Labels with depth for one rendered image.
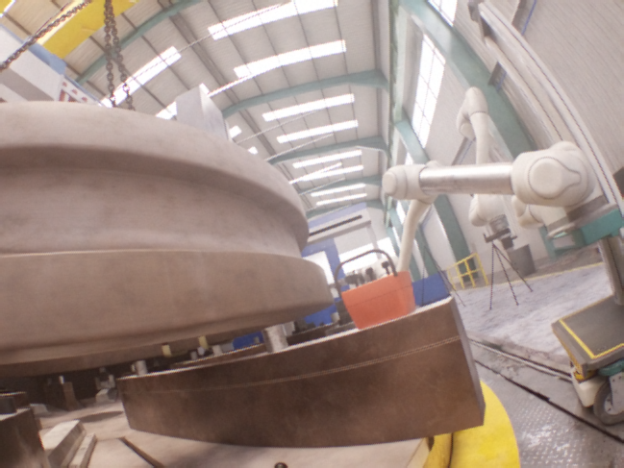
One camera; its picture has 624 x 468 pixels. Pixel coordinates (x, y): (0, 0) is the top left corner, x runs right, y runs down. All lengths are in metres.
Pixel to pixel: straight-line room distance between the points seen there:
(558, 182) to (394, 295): 0.54
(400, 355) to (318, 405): 0.34
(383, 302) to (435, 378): 0.26
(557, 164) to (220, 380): 1.38
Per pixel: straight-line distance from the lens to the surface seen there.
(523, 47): 1.46
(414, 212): 1.46
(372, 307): 0.93
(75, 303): 0.99
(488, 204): 1.45
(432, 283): 10.52
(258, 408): 1.27
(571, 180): 0.89
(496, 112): 10.59
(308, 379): 1.08
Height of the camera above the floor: 0.75
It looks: 15 degrees up
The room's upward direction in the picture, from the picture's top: 18 degrees counter-clockwise
